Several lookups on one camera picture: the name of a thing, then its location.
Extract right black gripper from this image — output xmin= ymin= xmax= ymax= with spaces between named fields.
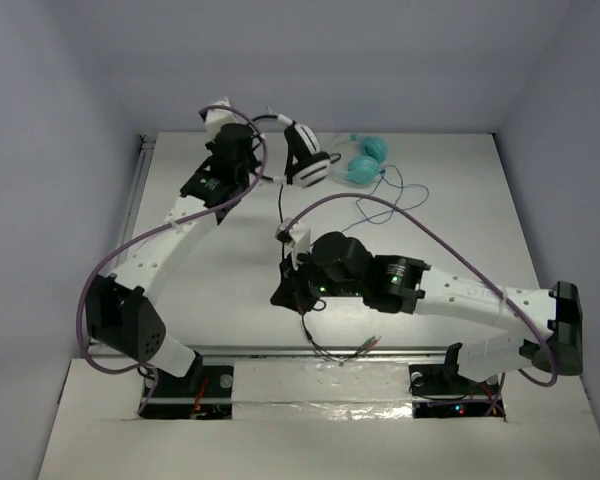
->
xmin=271 ymin=246 xmax=363 ymax=313

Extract black headphone cable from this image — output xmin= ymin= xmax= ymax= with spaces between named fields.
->
xmin=277 ymin=184 xmax=384 ymax=365

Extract black and white headphones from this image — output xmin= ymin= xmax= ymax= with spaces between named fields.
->
xmin=253 ymin=111 xmax=341 ymax=188

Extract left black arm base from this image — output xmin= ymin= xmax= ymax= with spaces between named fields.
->
xmin=139 ymin=365 xmax=234 ymax=420

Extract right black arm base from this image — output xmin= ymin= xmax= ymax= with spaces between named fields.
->
xmin=409 ymin=364 xmax=506 ymax=419

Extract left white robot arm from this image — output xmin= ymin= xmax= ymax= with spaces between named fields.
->
xmin=85 ymin=123 xmax=260 ymax=394

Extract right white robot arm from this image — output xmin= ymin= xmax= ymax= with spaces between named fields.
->
xmin=270 ymin=232 xmax=584 ymax=393

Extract teal headphones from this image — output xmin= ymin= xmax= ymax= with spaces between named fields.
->
xmin=329 ymin=133 xmax=389 ymax=187

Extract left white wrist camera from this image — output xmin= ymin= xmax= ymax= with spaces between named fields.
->
xmin=200 ymin=109 xmax=238 ymax=141

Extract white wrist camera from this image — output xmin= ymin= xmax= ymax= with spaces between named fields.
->
xmin=275 ymin=217 xmax=311 ymax=269
xmin=200 ymin=109 xmax=238 ymax=141

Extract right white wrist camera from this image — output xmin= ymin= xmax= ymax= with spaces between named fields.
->
xmin=275 ymin=217 xmax=311 ymax=269

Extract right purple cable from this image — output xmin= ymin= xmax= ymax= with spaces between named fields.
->
xmin=279 ymin=194 xmax=560 ymax=387

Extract purple cable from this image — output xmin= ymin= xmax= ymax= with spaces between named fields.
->
xmin=279 ymin=194 xmax=560 ymax=387
xmin=75 ymin=105 xmax=272 ymax=375

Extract aluminium rail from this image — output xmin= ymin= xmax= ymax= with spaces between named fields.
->
xmin=84 ymin=343 xmax=461 ymax=362

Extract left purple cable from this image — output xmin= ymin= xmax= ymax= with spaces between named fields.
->
xmin=75 ymin=105 xmax=272 ymax=375

